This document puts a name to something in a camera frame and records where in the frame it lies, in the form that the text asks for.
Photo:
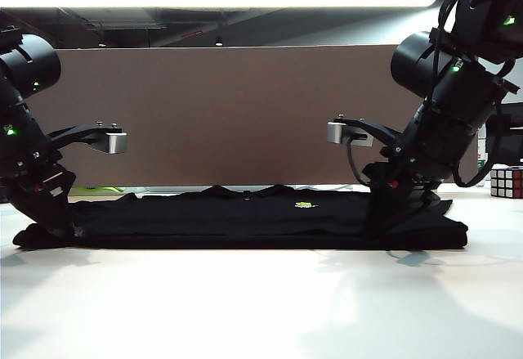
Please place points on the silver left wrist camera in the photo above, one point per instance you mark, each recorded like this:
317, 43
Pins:
114, 142

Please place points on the green white box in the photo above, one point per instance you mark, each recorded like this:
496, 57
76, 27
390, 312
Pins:
479, 163

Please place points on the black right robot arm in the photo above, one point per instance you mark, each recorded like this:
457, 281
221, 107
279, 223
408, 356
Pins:
449, 101

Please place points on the brown desk divider panel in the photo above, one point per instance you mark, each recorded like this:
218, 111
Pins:
229, 113

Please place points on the green strip behind divider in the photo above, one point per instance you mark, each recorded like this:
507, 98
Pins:
98, 189

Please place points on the black polo shirt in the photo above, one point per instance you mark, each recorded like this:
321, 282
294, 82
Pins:
245, 222

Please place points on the Rubik's cube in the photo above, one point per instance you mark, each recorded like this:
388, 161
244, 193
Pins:
508, 183

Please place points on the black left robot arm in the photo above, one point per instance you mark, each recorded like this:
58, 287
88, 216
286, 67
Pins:
24, 64

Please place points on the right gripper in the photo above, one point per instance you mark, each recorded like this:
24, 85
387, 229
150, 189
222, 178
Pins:
404, 177

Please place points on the long ceiling light strip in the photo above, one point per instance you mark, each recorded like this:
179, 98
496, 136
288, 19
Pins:
224, 1

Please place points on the small ceiling spot lamp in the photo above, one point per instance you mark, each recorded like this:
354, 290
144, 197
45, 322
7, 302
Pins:
219, 41

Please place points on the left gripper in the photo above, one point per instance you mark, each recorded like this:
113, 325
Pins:
41, 183

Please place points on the black office chair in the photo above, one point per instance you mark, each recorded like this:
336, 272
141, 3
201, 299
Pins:
510, 138

